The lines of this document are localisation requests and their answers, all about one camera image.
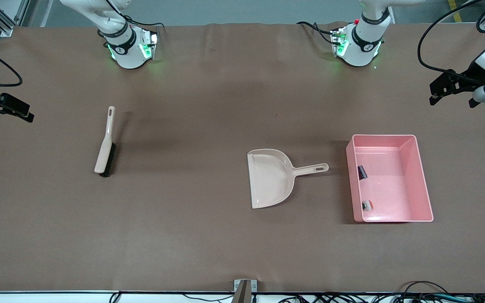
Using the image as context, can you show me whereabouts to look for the beige hand brush black bristles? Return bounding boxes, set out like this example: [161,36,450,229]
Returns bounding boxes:
[94,106,117,178]

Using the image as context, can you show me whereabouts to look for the beige plastic dustpan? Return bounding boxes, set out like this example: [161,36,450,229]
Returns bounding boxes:
[247,149,330,210]

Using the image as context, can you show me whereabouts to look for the pink plastic bin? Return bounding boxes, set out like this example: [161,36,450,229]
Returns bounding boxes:
[346,134,434,223]

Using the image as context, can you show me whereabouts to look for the brown table mat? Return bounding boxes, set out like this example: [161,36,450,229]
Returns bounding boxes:
[0,22,485,293]

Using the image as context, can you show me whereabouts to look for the black left arm wrist cable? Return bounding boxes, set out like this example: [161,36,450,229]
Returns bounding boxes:
[418,0,485,81]

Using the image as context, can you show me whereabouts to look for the black left base cable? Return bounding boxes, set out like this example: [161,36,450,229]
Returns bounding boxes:
[296,21,336,45]

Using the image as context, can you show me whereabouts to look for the black base cable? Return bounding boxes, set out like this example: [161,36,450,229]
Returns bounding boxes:
[110,0,166,32]
[296,21,336,45]

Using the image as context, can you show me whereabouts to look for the black right base cable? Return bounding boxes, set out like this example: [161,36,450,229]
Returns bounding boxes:
[110,0,166,32]

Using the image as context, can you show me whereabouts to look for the black cable bundle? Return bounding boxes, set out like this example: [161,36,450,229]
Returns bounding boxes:
[276,281,485,303]

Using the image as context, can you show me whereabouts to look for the grey metal edge bracket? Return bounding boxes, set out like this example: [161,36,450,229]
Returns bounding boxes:
[231,279,258,303]

